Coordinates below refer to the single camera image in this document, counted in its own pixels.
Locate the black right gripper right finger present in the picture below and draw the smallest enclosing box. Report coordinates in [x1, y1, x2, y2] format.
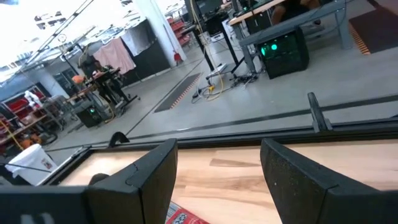
[260, 138, 398, 224]

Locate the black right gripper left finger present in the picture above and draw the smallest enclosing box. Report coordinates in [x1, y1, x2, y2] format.
[85, 138, 178, 224]

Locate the red popcorn bag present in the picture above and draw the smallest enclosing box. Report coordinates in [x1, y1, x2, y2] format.
[164, 201, 211, 224]

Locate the black curved clamp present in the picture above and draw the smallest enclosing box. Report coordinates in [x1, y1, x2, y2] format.
[107, 131, 131, 149]

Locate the small green-lit computer tower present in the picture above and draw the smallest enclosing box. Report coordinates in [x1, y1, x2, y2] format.
[75, 101, 105, 128]

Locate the black striped-edge floor mat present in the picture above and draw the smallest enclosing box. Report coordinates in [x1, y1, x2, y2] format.
[348, 5, 398, 56]
[153, 72, 203, 114]

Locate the black workstation table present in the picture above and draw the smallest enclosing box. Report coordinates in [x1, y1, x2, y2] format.
[67, 67, 140, 121]

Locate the white waste bin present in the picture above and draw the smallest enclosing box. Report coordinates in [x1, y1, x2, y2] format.
[4, 143, 58, 187]

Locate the person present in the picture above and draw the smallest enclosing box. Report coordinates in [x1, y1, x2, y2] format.
[92, 60, 125, 103]
[270, 0, 322, 26]

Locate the red broom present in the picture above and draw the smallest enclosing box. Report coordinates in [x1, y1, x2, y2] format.
[163, 24, 185, 64]

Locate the pink hanging cloth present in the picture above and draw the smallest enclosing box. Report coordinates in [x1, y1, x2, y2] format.
[92, 37, 137, 75]

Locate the large green-lit computer tower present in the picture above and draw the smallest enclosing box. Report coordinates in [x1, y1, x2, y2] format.
[256, 26, 310, 80]

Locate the shelf with red bins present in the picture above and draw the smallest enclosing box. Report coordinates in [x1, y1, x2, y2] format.
[0, 89, 65, 149]

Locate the white hanging cloth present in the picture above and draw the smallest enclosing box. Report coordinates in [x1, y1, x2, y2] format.
[120, 21, 147, 57]

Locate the white pillar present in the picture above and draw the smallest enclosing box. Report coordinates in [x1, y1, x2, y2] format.
[133, 0, 188, 68]

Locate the red storage rack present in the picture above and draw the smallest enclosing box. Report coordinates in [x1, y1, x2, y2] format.
[167, 17, 192, 47]

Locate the grey metal desk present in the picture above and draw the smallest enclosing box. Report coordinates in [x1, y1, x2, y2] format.
[238, 0, 354, 74]

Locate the wooden top desk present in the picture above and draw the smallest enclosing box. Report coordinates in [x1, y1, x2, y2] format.
[228, 0, 287, 26]

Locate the black frame bracket post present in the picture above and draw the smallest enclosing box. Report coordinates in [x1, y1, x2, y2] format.
[307, 91, 333, 134]

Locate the black table edge frame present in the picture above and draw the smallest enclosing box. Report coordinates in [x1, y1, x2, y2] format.
[40, 115, 398, 187]

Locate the black floor cable bundle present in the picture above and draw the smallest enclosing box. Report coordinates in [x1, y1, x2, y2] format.
[229, 72, 266, 90]

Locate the yellow cable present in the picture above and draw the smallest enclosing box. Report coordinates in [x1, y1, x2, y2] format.
[188, 0, 225, 102]

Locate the black frame desk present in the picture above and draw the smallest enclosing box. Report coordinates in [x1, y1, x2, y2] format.
[182, 17, 247, 74]

